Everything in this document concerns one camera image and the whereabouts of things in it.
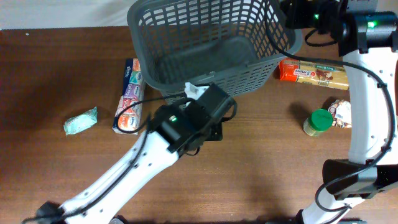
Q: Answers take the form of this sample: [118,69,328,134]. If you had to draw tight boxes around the spaghetti pack orange ends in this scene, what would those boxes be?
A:
[279,58,349,90]

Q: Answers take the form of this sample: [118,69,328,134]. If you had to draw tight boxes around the green lid spice jar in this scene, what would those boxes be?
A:
[303,109,333,137]

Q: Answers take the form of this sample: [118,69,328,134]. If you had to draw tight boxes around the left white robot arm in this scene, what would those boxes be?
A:
[23,83,237,223]

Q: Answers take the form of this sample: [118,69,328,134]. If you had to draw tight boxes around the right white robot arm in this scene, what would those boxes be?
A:
[280,0,397,223]

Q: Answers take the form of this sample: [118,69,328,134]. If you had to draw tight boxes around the grey plastic lattice basket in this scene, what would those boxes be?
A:
[127,0,303,102]

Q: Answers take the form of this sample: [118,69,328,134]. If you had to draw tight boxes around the Kleenex tissue multipack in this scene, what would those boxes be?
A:
[113,58,146,134]

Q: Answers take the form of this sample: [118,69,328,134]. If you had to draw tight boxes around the crumpled brown white snack bag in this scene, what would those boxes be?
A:
[328,100,352,129]

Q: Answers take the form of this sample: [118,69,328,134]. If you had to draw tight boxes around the small teal tissue packet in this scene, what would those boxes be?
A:
[63,107,98,136]

